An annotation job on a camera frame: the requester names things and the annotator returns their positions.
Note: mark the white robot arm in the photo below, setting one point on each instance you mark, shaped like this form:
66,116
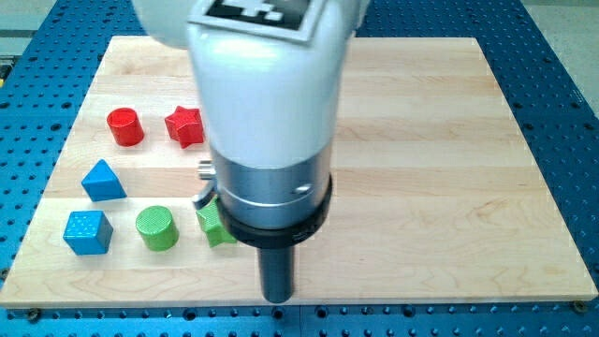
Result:
268,74

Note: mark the green star block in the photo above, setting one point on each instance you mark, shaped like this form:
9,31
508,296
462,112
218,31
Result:
211,225

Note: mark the red star block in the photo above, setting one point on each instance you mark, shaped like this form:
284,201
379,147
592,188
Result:
185,126

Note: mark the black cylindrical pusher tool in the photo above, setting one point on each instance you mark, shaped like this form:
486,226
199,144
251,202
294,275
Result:
276,247

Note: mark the wooden board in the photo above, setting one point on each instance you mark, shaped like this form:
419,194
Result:
436,194

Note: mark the green cylinder block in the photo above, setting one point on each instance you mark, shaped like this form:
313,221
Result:
156,227

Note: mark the red cylinder block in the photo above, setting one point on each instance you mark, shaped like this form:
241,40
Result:
125,127

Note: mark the blue triangle block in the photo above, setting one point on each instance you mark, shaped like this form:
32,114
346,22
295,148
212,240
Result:
101,183

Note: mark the blue cube block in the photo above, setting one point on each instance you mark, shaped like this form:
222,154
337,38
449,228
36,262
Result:
88,232

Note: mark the blue perforated table plate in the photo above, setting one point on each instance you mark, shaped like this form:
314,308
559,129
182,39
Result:
46,88

